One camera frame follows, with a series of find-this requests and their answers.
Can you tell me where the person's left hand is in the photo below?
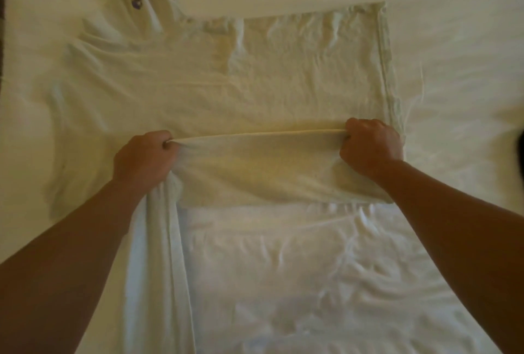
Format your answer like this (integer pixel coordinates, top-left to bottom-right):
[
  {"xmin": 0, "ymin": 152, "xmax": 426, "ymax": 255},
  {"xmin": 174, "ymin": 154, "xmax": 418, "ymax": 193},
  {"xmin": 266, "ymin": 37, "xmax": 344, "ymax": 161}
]
[{"xmin": 111, "ymin": 129, "xmax": 183, "ymax": 197}]

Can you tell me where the person's right hand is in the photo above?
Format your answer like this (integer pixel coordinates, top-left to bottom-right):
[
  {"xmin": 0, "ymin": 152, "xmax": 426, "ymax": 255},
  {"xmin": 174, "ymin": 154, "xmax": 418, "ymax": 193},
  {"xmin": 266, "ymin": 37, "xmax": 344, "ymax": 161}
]
[{"xmin": 339, "ymin": 117, "xmax": 407, "ymax": 182}]

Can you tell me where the white printed t-shirt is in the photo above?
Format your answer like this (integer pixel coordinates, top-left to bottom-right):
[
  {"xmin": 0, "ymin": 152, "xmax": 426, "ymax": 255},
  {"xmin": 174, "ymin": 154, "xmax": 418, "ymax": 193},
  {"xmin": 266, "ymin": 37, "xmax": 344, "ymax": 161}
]
[{"xmin": 45, "ymin": 0, "xmax": 408, "ymax": 354}]

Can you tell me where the person's left forearm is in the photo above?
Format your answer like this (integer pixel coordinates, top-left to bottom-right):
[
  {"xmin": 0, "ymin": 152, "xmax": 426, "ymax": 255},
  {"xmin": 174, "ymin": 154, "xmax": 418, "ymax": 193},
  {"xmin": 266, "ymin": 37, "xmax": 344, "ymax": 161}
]
[{"xmin": 0, "ymin": 181, "xmax": 148, "ymax": 354}]

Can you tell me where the person's right forearm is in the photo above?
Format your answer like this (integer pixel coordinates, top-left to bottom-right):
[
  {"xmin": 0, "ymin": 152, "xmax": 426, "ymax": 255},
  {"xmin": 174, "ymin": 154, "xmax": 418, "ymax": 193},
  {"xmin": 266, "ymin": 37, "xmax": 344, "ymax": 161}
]
[{"xmin": 377, "ymin": 161, "xmax": 524, "ymax": 354}]

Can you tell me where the white bed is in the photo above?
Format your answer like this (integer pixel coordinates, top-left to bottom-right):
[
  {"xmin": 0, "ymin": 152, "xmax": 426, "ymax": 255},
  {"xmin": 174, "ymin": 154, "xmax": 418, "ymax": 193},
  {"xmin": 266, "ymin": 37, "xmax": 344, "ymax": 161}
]
[{"xmin": 0, "ymin": 0, "xmax": 524, "ymax": 354}]

